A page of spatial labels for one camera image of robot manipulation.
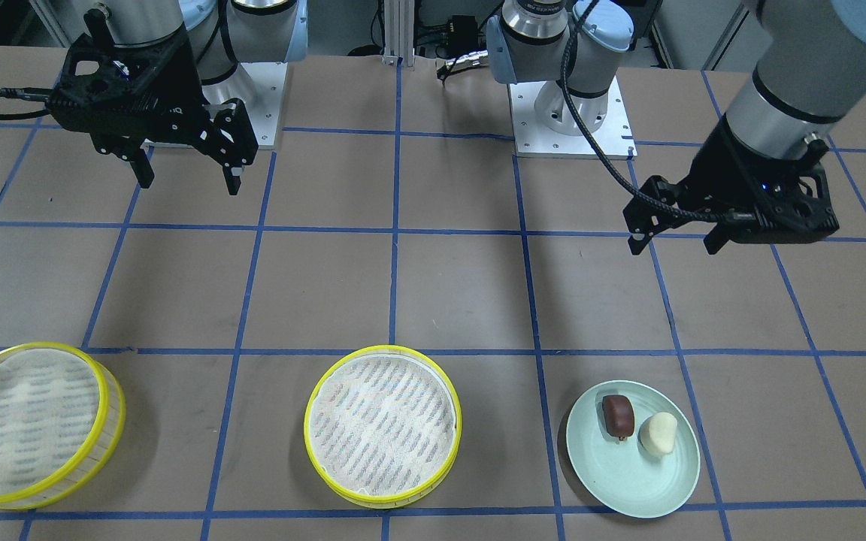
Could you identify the light green plate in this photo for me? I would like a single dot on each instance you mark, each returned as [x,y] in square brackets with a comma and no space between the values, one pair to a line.
[627,475]

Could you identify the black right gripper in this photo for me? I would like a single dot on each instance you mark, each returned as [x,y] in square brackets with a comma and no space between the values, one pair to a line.
[186,84]

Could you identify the white steamed bun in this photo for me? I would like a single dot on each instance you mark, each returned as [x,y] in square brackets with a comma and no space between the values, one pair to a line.
[658,434]

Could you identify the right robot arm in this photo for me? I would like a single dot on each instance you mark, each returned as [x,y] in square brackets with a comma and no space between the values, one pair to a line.
[222,34]

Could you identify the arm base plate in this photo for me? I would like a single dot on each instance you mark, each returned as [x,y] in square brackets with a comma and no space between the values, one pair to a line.
[262,87]
[545,128]

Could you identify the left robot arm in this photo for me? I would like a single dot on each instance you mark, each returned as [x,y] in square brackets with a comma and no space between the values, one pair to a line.
[809,76]

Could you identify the brown steamed bun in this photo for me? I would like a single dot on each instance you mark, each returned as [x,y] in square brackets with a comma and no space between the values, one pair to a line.
[619,416]

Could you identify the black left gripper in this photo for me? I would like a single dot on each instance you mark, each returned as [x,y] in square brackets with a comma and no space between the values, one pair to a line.
[720,174]

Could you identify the yellow rimmed steamer basket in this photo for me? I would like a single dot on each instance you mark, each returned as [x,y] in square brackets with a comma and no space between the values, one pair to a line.
[382,427]
[62,414]

